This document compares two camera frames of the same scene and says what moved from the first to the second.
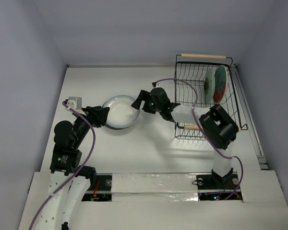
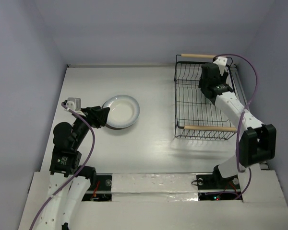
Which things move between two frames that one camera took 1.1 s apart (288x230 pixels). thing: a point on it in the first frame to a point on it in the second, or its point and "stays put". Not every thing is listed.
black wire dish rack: [191, 73] stays put
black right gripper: [146, 101] to [208, 80]
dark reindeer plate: [118, 128] stays put
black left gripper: [96, 114] stays put
